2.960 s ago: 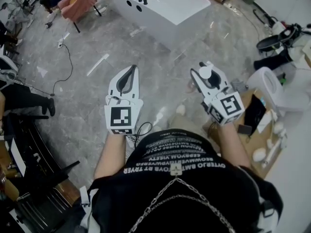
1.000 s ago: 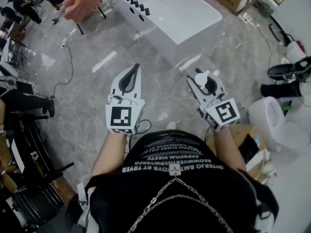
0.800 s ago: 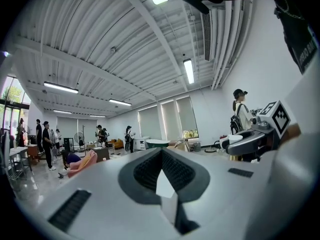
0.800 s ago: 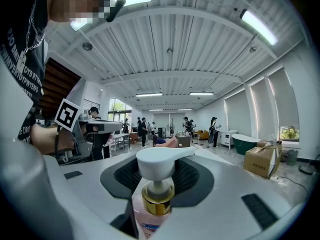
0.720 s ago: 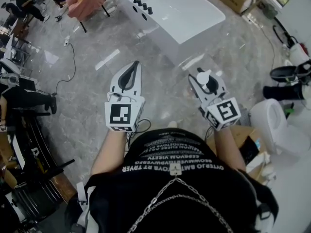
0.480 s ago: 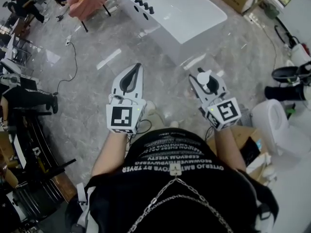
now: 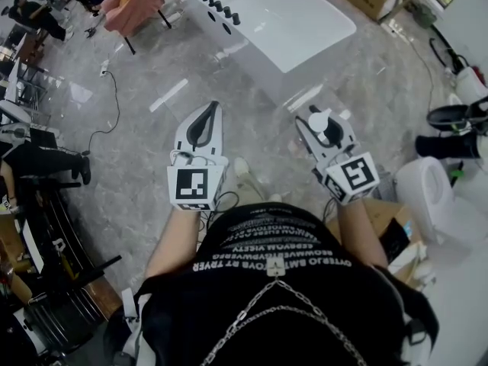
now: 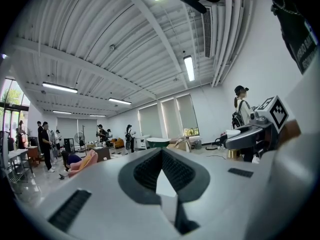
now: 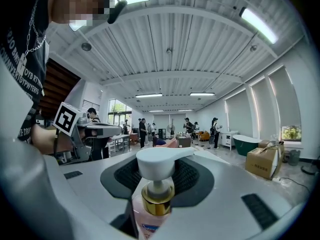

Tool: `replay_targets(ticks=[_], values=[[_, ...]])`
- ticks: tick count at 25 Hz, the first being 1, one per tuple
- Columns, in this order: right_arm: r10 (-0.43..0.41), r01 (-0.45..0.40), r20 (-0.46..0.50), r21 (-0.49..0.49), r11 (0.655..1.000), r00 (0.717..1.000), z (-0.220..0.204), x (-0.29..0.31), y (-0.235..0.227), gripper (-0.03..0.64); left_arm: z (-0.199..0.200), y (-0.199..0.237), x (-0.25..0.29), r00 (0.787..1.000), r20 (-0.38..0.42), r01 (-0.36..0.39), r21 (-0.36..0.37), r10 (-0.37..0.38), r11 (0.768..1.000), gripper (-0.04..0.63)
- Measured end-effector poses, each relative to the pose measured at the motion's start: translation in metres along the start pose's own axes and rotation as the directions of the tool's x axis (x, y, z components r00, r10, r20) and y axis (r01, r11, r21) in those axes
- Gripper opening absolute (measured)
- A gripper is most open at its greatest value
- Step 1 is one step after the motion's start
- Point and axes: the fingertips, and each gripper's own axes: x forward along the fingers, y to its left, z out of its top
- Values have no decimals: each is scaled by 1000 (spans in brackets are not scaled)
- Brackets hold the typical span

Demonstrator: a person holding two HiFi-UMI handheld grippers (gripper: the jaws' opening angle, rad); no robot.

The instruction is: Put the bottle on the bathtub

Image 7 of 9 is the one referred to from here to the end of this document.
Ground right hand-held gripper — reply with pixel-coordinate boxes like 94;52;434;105
295;105;381;205

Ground white plastic canister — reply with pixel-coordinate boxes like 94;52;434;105
454;64;484;99

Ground black coiled hose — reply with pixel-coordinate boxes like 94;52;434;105
428;36;470;72

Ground black toilet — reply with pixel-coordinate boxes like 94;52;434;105
414;95;488;160

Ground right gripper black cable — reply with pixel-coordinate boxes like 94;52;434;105
322;197;339;223

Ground beige trousers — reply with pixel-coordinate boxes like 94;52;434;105
235;172;268;206

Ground person's left forearm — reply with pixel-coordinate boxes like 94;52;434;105
144;207;202;281

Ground white bathtub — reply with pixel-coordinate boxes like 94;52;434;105
171;0;358;104

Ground white toilet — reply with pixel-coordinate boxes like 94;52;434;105
393;156;488;248

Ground white plastic bottle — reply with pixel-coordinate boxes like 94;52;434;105
291;107;333;153

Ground dark green bag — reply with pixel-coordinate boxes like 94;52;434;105
413;1;440;29

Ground black floor cable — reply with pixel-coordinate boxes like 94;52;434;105
81;70;120;156

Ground pink cloth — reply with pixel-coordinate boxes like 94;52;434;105
102;0;165;34

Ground person's right forearm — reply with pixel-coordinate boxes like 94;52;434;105
335;198;390;269

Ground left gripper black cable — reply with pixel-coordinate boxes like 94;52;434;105
197;190;240;221

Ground silver chain necklace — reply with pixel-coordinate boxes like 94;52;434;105
201;257;368;366

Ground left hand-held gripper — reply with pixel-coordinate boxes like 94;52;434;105
166;100;230;211

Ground white flat panel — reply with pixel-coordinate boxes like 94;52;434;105
20;222;46;275

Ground black metal rack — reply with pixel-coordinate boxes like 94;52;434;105
0;177;124;366

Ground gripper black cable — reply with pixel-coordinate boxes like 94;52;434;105
322;197;339;223
197;190;240;221

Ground flat cardboard sheet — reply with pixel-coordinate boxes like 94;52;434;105
326;197;425;286

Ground thin grey floor cable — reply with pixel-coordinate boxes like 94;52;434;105
395;27;436;114

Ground wooden handle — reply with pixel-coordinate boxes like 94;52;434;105
6;268;34;305

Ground black-legged chair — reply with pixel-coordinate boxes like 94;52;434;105
123;8;173;56

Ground black flat bag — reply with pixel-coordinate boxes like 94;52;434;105
378;218;412;263

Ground black printed shirt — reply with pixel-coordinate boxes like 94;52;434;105
135;202;440;366

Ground white left shoe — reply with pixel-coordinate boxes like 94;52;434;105
233;156;251;178

